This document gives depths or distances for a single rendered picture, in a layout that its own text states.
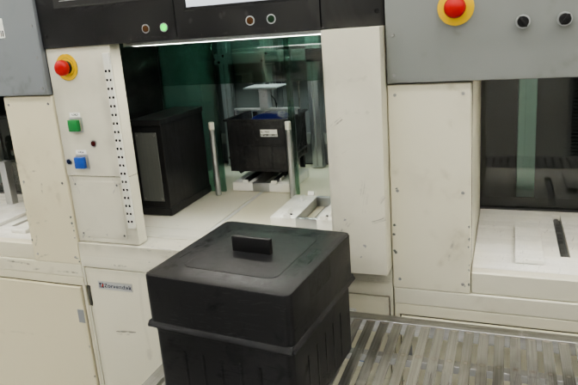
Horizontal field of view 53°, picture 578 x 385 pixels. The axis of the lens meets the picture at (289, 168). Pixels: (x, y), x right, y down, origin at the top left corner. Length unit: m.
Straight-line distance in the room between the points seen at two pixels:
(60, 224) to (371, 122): 0.95
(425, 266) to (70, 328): 1.07
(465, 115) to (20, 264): 1.34
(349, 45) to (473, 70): 0.25
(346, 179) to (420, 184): 0.16
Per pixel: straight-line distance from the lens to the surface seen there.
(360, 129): 1.20
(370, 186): 1.22
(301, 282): 0.95
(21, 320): 2.00
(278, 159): 1.90
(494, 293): 1.34
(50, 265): 1.83
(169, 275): 1.03
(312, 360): 1.05
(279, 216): 1.60
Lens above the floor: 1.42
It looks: 14 degrees down
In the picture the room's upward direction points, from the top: 4 degrees counter-clockwise
